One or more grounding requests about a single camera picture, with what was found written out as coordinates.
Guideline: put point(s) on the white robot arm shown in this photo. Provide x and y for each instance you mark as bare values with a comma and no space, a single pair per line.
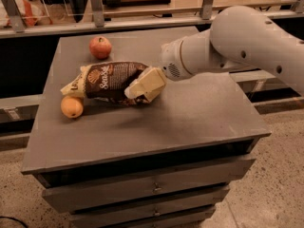
238,37

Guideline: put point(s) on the grey drawer cabinet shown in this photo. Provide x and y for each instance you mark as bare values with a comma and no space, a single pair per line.
205,118

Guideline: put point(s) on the black wooden bar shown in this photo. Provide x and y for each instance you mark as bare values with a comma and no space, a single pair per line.
123,3

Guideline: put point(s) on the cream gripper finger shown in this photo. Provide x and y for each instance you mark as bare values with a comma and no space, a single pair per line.
150,83

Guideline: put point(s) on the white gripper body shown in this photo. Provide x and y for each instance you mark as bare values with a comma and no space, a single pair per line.
170,59

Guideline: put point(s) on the middle grey drawer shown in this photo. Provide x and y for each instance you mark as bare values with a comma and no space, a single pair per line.
113,214

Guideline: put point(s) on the brown sea salt chip bag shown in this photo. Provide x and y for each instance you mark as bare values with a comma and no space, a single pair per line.
106,82

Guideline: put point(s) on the bottom grey drawer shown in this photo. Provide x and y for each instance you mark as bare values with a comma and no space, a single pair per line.
172,219

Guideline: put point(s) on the grey drawer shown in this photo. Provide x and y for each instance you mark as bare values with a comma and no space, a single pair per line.
96,193
113,214
172,219

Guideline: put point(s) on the top grey drawer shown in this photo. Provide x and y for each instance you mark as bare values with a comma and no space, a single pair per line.
96,193

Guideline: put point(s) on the orange fruit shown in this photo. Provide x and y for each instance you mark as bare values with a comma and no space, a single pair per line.
72,107

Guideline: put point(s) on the red apple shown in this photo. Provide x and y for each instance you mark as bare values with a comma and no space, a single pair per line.
100,47

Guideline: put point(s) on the orange white bag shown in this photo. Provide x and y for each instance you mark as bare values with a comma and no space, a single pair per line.
31,14

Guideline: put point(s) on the metal railing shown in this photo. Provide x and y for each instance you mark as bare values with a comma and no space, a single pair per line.
99,17

